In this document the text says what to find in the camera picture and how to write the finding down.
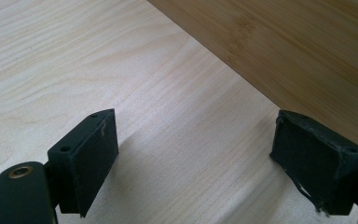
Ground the wooden box with glass lid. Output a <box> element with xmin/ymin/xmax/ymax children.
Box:
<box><xmin>147</xmin><ymin>0</ymin><xmax>358</xmax><ymax>172</ymax></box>

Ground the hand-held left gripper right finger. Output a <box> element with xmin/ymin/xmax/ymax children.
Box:
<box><xmin>269</xmin><ymin>109</ymin><xmax>358</xmax><ymax>217</ymax></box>

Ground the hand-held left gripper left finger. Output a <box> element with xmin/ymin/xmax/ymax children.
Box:
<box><xmin>47</xmin><ymin>108</ymin><xmax>119</xmax><ymax>218</ymax></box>

